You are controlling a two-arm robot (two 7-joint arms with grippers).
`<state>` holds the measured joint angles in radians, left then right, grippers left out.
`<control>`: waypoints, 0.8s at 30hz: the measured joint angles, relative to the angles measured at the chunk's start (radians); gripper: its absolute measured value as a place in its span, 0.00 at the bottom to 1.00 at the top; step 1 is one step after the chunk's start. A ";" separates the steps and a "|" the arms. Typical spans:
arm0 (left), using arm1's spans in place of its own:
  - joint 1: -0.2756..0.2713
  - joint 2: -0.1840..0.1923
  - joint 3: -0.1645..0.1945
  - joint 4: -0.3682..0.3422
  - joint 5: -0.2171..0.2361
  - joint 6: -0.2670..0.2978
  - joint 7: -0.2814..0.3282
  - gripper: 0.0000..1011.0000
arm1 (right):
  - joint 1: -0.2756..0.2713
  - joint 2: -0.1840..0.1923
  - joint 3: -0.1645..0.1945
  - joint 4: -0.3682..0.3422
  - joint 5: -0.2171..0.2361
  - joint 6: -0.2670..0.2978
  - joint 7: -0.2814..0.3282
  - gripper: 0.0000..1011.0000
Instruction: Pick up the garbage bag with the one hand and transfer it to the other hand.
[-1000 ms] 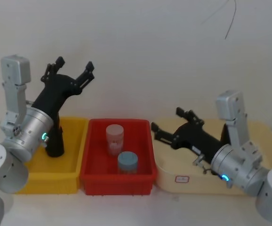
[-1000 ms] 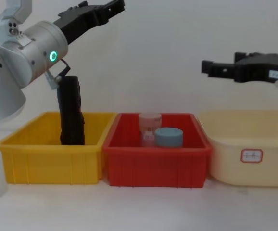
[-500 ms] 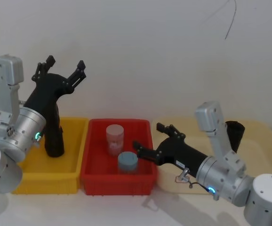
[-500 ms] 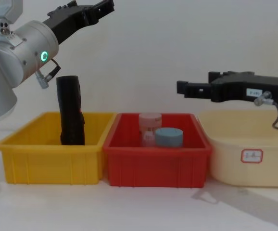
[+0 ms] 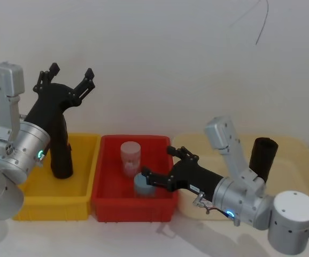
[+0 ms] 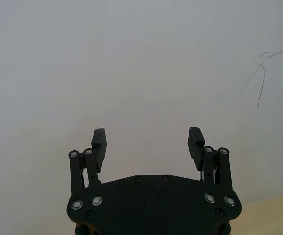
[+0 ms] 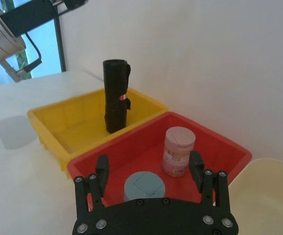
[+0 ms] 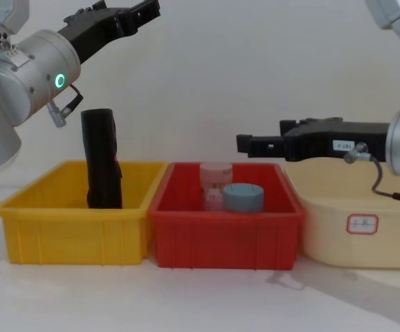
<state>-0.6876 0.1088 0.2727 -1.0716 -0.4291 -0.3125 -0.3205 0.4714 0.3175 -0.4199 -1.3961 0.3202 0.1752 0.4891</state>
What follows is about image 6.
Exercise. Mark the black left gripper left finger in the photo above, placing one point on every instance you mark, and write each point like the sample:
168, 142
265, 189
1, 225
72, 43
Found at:
99, 149

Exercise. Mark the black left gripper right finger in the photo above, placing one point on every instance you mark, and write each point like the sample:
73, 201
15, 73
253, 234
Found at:
195, 147

